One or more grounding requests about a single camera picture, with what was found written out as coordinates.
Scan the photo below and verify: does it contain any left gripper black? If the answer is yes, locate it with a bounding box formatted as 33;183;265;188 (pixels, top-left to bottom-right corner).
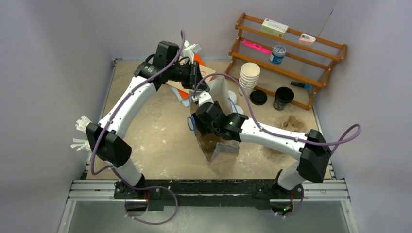
168;61;210;91

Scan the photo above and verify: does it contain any checkered paper bakery bag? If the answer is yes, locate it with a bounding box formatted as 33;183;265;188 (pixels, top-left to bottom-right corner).
189;76;240;166

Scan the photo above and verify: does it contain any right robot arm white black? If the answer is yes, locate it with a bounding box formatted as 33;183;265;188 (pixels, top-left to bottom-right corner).
193;102;331;198

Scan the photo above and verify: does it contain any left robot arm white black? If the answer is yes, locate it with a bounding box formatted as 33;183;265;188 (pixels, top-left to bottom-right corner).
86;41;203;199

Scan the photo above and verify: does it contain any cakes recipe book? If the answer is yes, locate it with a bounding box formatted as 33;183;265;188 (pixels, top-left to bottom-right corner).
166;64;215;93

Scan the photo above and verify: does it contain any white cup lid lower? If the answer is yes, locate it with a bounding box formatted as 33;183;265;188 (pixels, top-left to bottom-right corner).
232;105;244;115

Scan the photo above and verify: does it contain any white cup lid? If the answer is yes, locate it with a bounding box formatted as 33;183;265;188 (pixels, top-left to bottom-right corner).
232;105;244;115
228;90;238;105

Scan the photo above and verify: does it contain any white cup lid upper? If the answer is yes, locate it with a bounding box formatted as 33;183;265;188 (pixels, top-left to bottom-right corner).
228;90;238;105

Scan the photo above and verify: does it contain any black flat lid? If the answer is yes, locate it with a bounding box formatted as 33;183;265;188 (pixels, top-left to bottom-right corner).
249;90;268;106

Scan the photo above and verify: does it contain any stack of white paper cups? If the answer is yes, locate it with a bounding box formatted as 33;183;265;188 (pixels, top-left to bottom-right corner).
239;62;261;96

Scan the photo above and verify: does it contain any pink highlighter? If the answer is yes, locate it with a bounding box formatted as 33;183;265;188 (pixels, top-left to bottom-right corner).
242;39;272;55

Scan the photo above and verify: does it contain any black paper cup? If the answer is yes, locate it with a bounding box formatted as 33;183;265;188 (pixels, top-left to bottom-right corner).
273;87;294;111

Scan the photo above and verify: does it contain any blue white jar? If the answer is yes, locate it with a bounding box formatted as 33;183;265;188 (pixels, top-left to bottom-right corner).
269;45;287;65

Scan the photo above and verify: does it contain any white green box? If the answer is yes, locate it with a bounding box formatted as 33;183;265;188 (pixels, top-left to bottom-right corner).
260;18;289;38

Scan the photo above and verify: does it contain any black blue marker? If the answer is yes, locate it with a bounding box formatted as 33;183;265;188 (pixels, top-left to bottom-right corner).
291;81;311;89

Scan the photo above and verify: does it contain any wooden shelf rack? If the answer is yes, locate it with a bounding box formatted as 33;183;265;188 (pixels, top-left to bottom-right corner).
225;12;347;110

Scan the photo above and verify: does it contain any pink white tape dispenser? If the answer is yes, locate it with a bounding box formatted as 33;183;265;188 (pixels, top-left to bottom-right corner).
298;33;316;47

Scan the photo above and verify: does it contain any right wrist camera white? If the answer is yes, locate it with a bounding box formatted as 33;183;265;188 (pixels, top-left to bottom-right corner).
190;91;214;107

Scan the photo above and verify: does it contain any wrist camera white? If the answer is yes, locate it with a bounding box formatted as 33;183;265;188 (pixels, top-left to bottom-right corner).
190;91;214;107
182;40;202;62

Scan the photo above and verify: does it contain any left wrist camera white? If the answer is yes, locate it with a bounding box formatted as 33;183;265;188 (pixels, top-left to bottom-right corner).
182;40;202;62

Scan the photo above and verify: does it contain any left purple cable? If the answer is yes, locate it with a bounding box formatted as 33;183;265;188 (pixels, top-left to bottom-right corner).
90;30;187;226

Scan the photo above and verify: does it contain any purple cable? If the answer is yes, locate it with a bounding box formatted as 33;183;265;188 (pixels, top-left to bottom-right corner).
90;30;187;226
192;73;363;219

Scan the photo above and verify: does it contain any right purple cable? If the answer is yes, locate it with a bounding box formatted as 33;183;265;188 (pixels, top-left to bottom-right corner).
192;73;363;219

